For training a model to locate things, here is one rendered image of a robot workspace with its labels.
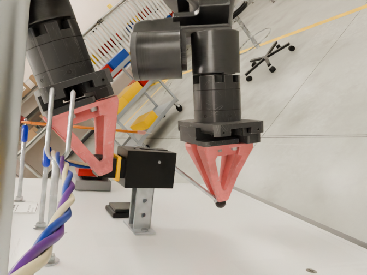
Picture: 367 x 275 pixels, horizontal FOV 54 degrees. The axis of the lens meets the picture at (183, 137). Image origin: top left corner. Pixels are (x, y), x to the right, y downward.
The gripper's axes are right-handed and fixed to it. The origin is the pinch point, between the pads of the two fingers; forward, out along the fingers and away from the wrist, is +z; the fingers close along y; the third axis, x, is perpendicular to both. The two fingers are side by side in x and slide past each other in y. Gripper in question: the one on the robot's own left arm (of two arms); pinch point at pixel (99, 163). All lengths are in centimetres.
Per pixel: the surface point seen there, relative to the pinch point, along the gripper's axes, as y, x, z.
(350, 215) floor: -72, 105, 81
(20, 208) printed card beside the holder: -8.3, -9.4, 3.3
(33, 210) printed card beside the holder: -7.6, -8.1, 3.9
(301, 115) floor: -157, 165, 58
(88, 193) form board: -16.3, -0.8, 7.3
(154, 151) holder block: 2.2, 5.6, 0.6
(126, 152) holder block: 1.9, 2.8, -0.5
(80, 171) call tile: -18.7, -0.5, 4.0
